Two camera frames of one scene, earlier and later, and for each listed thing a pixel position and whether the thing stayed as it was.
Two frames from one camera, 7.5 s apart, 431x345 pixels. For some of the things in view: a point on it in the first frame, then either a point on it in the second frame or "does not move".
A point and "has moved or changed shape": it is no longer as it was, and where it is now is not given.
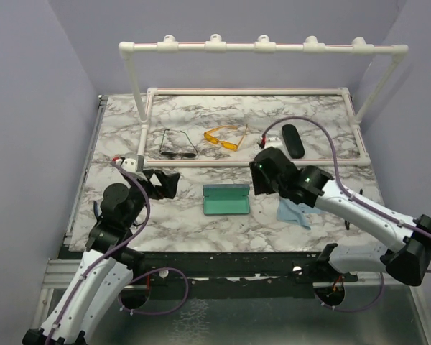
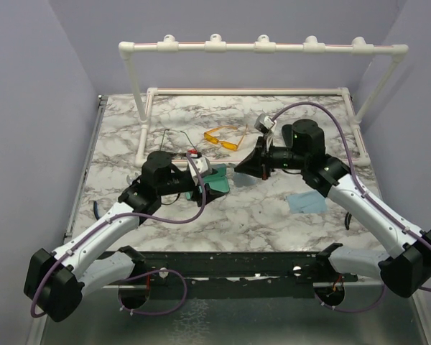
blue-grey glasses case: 226,199 to 218,182
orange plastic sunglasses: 225,144 does not move
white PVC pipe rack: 213,44 does not move
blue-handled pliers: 95,209 does not move
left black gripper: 169,181 to 197,195
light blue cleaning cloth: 291,212 has moved or changed shape
